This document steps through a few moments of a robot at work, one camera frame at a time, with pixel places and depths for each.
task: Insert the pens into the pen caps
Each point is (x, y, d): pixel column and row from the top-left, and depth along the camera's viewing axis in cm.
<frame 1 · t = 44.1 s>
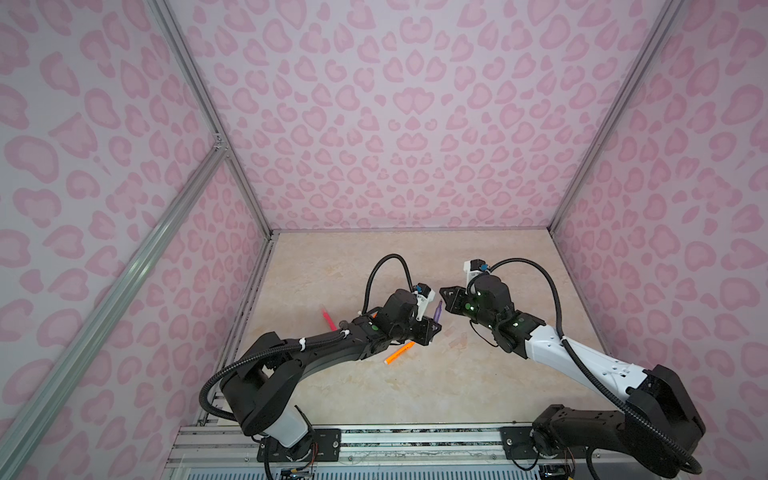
left hand: (443, 324, 80), fingers closed
right hand: (441, 289, 80), fingers closed
orange pen right group: (399, 352, 90), on the table

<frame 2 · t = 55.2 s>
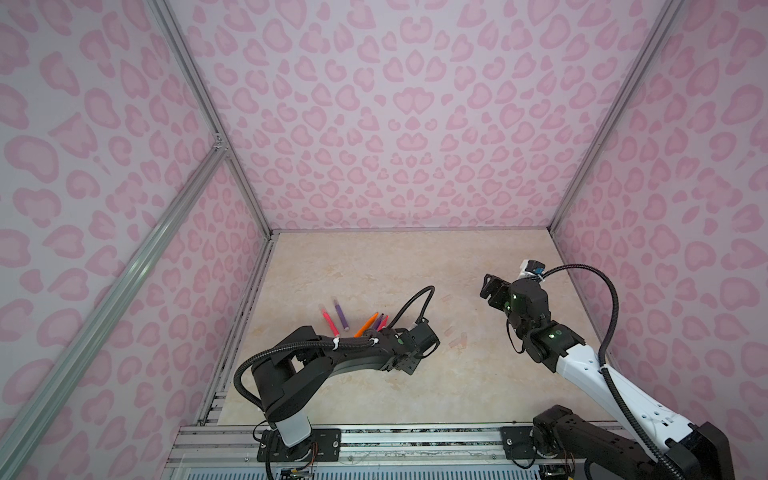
left hand: (408, 350, 88), fingers open
right hand: (497, 278, 80), fingers open
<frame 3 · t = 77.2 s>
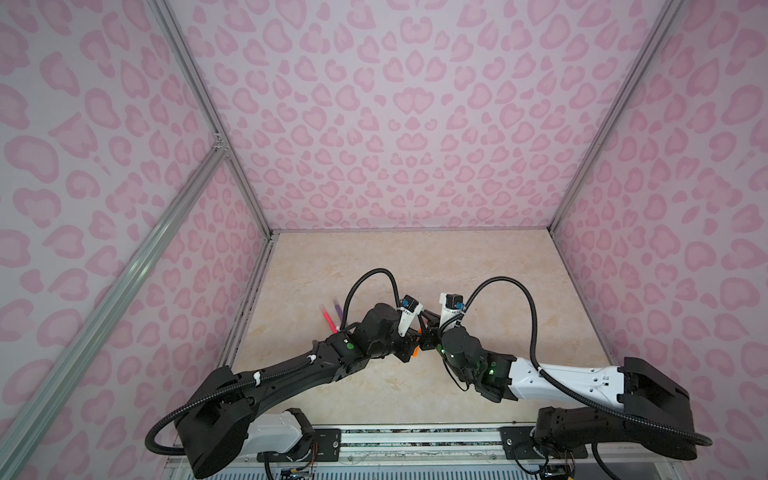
left hand: (423, 329, 78), fingers closed
right hand: (416, 316, 76), fingers closed
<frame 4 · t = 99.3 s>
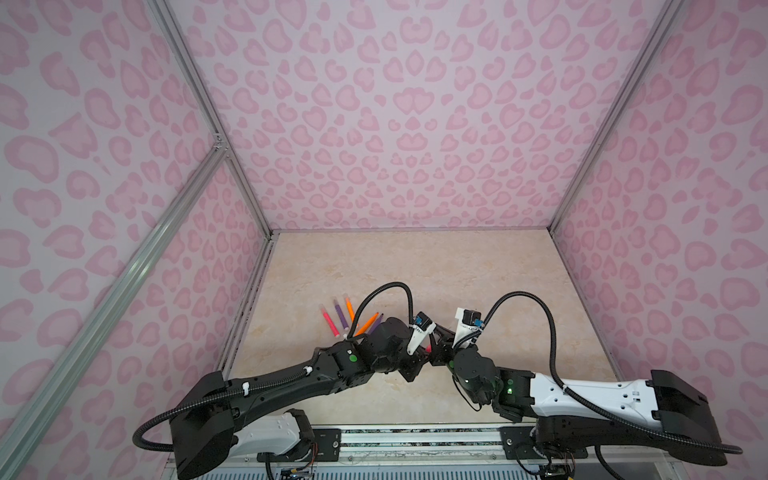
left hand: (431, 347, 74), fingers closed
right hand: (424, 331, 73), fingers closed
